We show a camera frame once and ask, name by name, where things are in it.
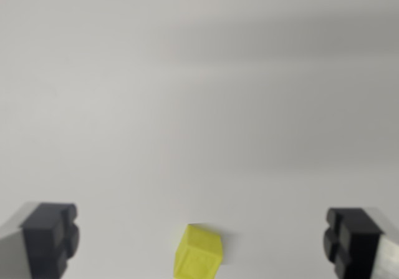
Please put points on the yellow cube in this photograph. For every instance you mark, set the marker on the yellow cube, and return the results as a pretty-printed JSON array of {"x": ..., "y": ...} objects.
[{"x": 198, "y": 255}]

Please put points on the black silver gripper left finger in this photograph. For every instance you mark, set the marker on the black silver gripper left finger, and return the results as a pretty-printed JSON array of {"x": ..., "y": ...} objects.
[{"x": 43, "y": 241}]

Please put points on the black silver gripper right finger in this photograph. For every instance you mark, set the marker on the black silver gripper right finger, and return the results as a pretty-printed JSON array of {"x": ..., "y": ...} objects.
[{"x": 358, "y": 244}]

